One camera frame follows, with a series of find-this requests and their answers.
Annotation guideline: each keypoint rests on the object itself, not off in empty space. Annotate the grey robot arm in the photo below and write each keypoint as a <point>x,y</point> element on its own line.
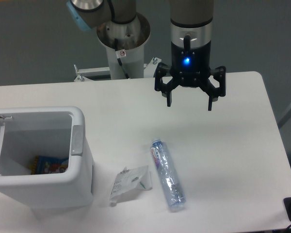
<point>191,27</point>

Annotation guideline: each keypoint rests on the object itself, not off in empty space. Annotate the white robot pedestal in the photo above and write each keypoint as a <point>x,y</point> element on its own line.
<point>124,41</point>

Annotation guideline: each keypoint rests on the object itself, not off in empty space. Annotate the colourful snack package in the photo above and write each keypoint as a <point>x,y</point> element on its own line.
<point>47,165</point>

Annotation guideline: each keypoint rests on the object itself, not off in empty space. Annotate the white open trash can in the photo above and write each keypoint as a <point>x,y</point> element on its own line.
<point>57,132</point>

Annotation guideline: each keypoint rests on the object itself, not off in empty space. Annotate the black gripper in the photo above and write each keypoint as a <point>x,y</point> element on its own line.
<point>190,63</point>

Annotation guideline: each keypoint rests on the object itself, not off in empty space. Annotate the clear plastic water bottle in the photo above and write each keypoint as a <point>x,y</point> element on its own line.
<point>167,174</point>

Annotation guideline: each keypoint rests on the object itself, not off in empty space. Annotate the clear plastic wrapper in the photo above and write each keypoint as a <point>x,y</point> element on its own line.
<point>128,180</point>

